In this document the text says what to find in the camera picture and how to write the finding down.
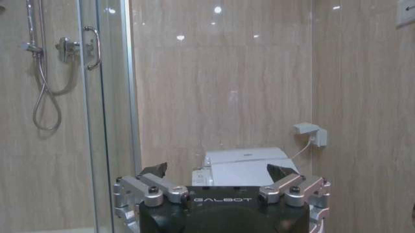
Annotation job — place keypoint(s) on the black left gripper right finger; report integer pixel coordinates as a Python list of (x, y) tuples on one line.
[(292, 182)]

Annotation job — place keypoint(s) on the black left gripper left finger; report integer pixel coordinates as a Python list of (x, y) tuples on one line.
[(153, 180)]

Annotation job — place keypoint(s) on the chrome shower mixer valve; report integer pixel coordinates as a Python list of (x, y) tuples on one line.
[(67, 46)]

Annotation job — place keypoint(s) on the grey wall switch plate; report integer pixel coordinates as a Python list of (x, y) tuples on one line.
[(405, 12)]

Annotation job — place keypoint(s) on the white toilet tank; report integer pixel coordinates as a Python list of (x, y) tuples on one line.
[(240, 167)]

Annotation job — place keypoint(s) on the grey wall socket cover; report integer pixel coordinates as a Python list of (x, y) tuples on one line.
[(312, 134)]

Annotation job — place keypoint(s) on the glass shower door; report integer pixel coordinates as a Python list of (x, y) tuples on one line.
[(109, 114)]

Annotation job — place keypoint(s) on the chrome shower riser rail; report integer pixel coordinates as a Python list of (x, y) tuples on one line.
[(33, 26)]

